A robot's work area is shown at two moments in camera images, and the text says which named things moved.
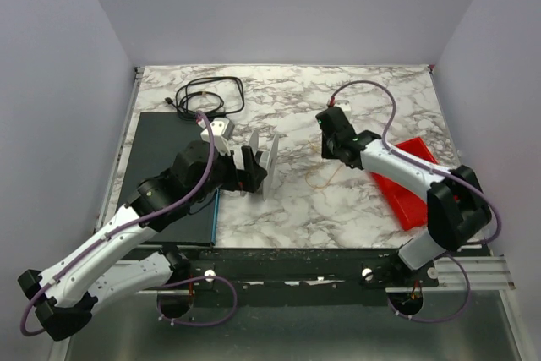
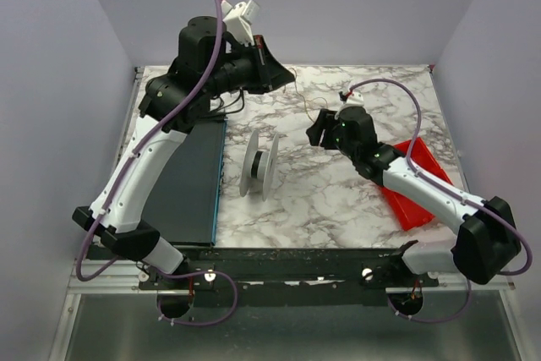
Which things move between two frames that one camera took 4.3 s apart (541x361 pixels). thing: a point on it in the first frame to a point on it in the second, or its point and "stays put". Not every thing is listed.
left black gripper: (252, 169) to (259, 66)
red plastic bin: (408, 203) stays put
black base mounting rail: (275, 276) stays put
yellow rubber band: (306, 173) to (305, 101)
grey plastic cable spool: (268, 158) stays put
